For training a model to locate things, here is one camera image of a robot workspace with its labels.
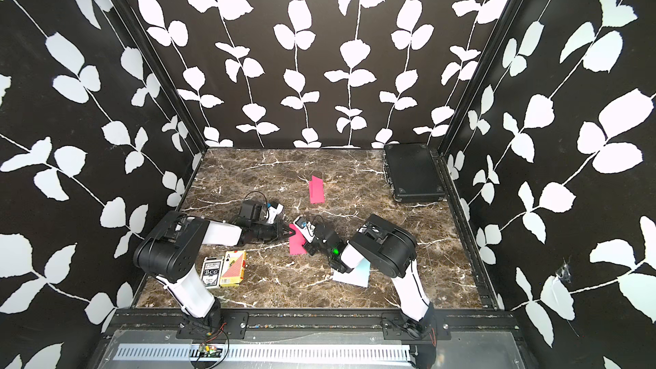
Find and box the pink square paper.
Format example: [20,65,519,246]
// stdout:
[289,223,307,256]
[309,176,326,204]

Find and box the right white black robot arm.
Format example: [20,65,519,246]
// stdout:
[293,215,436,339]

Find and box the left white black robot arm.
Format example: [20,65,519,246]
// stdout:
[133,200,294,325]

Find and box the yellow red card box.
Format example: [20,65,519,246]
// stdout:
[219,250,246,288]

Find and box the black white card deck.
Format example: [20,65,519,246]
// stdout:
[201,257,223,289]

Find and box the black carrying case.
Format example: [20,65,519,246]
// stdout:
[384,143,446,203]

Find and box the small circuit board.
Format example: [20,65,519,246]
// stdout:
[190,343,224,360]

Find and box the white perforated strip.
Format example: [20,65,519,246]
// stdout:
[110,343,412,365]

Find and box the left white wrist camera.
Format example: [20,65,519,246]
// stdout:
[266,202,284,224]

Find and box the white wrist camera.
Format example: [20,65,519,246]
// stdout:
[266,202,284,224]
[292,215,315,243]

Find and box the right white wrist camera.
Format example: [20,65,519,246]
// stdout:
[292,215,315,243]

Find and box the black front mounting rail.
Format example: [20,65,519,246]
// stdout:
[106,309,520,343]

